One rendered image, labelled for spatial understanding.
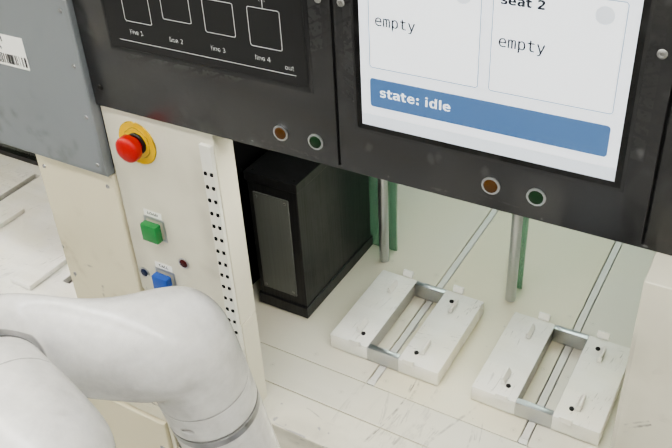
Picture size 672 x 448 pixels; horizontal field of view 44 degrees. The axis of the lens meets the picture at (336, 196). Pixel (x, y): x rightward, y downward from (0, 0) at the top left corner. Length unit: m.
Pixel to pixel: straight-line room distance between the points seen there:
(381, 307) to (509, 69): 0.80
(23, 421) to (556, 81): 0.54
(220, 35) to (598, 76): 0.44
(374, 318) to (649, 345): 0.72
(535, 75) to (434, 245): 0.96
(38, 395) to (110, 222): 0.74
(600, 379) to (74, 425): 1.01
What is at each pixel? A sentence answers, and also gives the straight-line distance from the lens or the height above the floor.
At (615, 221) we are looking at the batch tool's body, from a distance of 0.87.
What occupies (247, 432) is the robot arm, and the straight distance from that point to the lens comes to 0.81.
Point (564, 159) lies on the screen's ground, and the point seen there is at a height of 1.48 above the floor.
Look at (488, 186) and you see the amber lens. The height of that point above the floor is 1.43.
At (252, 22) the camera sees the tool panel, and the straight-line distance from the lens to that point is 0.96.
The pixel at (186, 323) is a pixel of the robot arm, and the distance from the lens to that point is 0.70.
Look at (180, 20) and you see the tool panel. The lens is 1.03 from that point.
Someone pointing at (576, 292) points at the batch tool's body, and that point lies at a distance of 1.65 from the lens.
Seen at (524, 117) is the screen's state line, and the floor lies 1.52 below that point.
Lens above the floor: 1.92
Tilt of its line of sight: 34 degrees down
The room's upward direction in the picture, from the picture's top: 3 degrees counter-clockwise
